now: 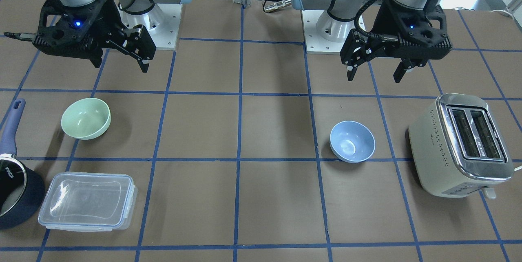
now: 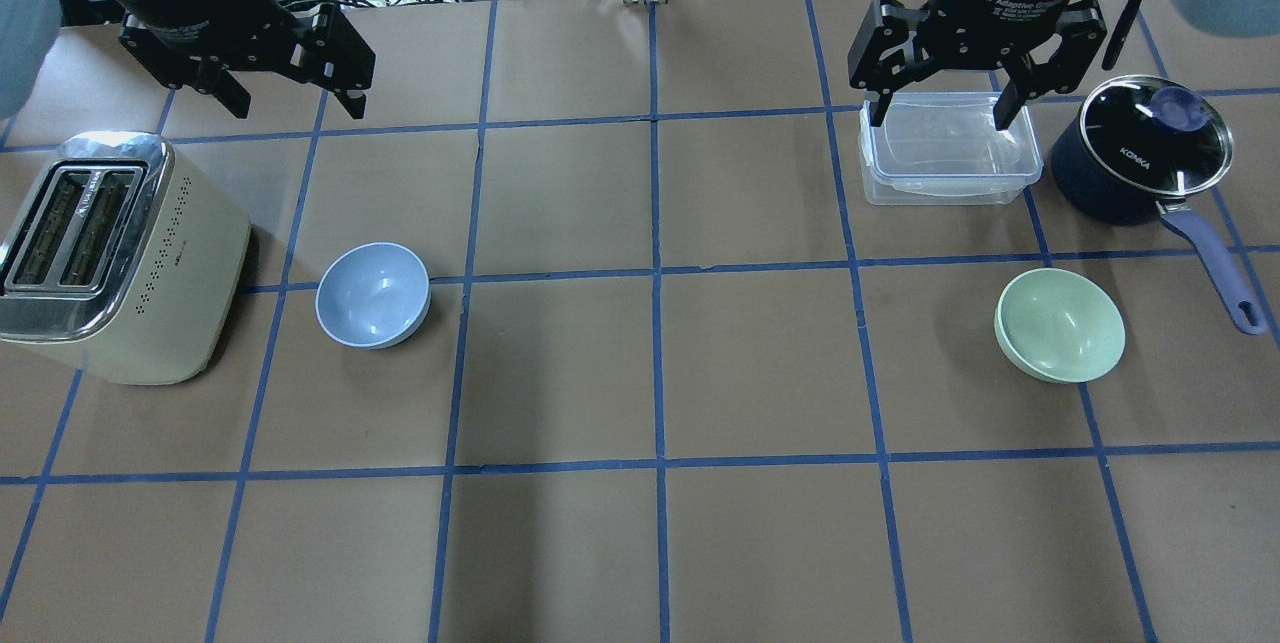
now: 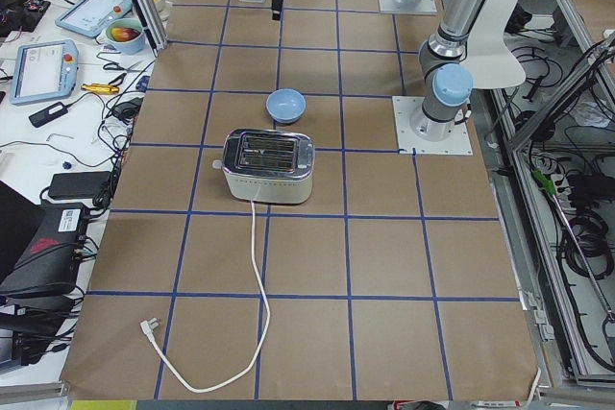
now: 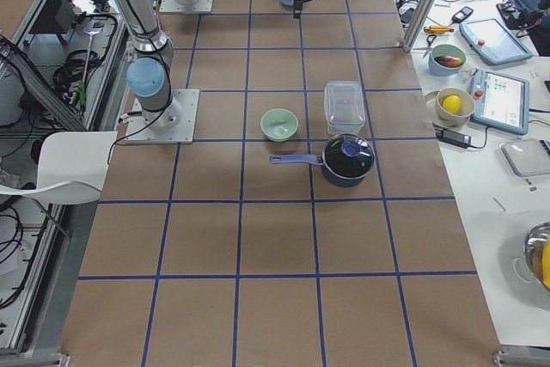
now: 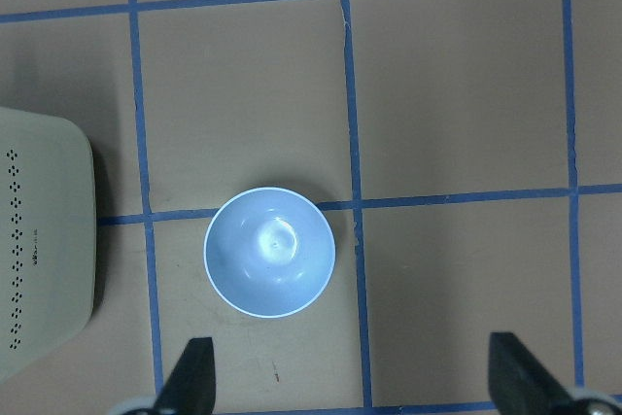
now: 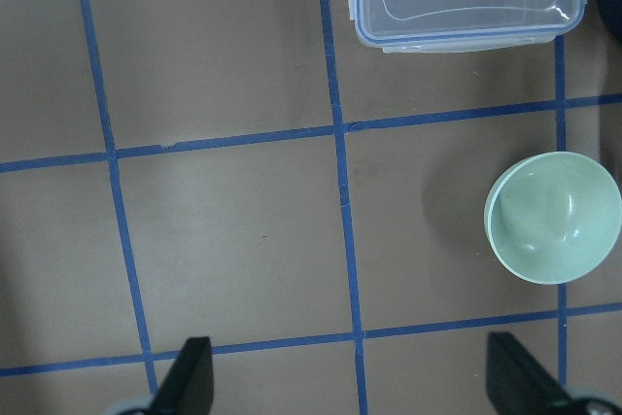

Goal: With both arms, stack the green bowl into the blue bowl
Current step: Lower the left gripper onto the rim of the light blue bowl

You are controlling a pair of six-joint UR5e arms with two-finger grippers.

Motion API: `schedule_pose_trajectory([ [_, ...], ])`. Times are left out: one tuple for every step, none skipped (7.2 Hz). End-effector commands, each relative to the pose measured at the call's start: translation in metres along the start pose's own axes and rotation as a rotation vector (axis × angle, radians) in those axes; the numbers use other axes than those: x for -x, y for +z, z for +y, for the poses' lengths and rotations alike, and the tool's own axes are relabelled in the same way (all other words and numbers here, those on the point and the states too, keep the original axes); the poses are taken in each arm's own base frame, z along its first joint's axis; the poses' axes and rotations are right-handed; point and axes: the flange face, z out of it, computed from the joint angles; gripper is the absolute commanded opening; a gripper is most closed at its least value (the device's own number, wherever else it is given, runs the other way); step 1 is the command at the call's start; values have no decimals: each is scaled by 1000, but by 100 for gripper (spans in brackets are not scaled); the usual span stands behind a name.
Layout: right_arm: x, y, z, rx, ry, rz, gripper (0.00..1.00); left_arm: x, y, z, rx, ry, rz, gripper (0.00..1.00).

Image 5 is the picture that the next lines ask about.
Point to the blue bowl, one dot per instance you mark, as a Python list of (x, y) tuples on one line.
[(269, 252)]

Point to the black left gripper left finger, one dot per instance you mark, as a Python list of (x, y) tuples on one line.
[(191, 386)]

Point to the white silver toaster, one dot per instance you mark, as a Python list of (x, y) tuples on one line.
[(48, 236)]

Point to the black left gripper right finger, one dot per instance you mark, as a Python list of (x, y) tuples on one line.
[(518, 383)]

